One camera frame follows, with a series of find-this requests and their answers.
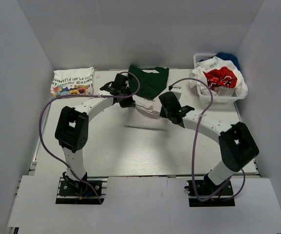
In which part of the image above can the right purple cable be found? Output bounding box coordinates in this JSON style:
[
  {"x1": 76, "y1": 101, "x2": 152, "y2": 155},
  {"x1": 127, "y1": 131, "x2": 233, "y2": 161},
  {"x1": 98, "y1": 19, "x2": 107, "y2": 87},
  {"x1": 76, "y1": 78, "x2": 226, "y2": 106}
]
[{"x1": 168, "y1": 78, "x2": 246, "y2": 202}]

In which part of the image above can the purple cable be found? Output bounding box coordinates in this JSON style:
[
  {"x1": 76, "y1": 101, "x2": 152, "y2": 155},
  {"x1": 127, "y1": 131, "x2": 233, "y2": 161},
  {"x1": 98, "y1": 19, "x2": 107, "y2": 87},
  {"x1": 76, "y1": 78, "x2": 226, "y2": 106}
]
[
  {"x1": 39, "y1": 71, "x2": 141, "y2": 204},
  {"x1": 168, "y1": 78, "x2": 246, "y2": 202}
]

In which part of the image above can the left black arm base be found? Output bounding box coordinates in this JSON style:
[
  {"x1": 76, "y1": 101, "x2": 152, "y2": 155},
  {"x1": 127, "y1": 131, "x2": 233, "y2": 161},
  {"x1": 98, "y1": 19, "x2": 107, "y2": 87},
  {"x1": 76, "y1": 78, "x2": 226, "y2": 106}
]
[{"x1": 56, "y1": 172, "x2": 107, "y2": 205}]

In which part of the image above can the white red print t-shirt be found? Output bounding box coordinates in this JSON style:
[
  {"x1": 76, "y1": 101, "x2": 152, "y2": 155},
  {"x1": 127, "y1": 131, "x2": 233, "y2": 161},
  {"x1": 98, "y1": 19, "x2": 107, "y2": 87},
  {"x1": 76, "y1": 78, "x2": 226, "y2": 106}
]
[{"x1": 189, "y1": 56, "x2": 248, "y2": 97}]

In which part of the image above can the blue t-shirt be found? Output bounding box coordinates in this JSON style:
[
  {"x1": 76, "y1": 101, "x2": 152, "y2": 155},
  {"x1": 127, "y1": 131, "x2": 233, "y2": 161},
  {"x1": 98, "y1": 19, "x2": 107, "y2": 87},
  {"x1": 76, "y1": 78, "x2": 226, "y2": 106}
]
[{"x1": 216, "y1": 52, "x2": 241, "y2": 71}]

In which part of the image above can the folded white cartoon t-shirt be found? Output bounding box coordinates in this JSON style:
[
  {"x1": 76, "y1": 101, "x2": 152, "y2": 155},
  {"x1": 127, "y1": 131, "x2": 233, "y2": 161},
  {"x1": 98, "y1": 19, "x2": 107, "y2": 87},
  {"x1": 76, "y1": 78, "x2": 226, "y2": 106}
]
[{"x1": 50, "y1": 67, "x2": 95, "y2": 98}]

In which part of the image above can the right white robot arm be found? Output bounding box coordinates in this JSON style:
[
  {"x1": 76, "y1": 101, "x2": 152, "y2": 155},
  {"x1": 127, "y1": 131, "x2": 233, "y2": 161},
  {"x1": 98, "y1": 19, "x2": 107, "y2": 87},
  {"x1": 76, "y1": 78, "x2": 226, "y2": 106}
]
[{"x1": 159, "y1": 91, "x2": 260, "y2": 195}]

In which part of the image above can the white green raglan t-shirt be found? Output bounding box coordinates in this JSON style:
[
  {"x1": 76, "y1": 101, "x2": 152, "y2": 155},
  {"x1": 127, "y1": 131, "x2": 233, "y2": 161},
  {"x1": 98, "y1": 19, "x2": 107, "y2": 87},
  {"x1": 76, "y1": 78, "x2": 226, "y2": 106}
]
[{"x1": 124, "y1": 65, "x2": 169, "y2": 131}]

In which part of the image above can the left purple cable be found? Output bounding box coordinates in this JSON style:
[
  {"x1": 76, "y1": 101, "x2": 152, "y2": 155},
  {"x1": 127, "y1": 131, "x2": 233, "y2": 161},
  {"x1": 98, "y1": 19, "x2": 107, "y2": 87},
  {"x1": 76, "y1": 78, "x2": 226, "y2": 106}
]
[{"x1": 39, "y1": 71, "x2": 141, "y2": 204}]

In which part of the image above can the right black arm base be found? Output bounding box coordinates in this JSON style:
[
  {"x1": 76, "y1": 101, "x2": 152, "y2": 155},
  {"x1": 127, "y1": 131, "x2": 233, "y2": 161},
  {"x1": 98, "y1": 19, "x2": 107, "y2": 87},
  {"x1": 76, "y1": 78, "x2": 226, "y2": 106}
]
[{"x1": 184, "y1": 179, "x2": 235, "y2": 207}]

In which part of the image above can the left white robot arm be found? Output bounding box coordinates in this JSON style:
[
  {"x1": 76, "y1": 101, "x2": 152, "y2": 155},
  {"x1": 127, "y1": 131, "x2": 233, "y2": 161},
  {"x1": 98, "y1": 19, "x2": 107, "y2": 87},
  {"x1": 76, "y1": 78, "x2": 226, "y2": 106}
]
[{"x1": 55, "y1": 73, "x2": 135, "y2": 195}]

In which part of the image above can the white plastic basket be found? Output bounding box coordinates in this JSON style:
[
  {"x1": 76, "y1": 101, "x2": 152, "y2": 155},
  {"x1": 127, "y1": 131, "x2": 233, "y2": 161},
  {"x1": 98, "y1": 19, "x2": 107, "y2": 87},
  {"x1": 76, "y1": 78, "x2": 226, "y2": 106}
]
[{"x1": 193, "y1": 53, "x2": 245, "y2": 104}]

